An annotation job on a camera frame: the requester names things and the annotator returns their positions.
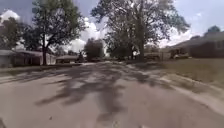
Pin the dense dark tree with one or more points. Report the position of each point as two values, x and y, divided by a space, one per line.
94 49

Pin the grey asphalt road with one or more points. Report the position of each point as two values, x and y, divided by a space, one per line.
100 96

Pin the small low house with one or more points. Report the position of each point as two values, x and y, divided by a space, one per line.
66 59

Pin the large tree with wide crown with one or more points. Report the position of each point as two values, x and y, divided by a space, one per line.
141 23

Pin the vehicle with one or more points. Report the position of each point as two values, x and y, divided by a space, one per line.
180 54

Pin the large tree with forked trunk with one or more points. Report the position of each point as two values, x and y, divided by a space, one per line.
56 23

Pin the grass verge by houses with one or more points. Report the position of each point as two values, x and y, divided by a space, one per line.
30 68

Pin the grass lawn beside kerb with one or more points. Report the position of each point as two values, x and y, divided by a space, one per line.
196 68

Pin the low house with grey roof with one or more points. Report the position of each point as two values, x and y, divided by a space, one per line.
23 58

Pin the pale concrete kerb strip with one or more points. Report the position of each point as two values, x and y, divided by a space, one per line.
200 93

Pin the dark brick house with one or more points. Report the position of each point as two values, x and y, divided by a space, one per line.
206 46

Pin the dark tree behind house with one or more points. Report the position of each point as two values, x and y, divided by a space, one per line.
13 33

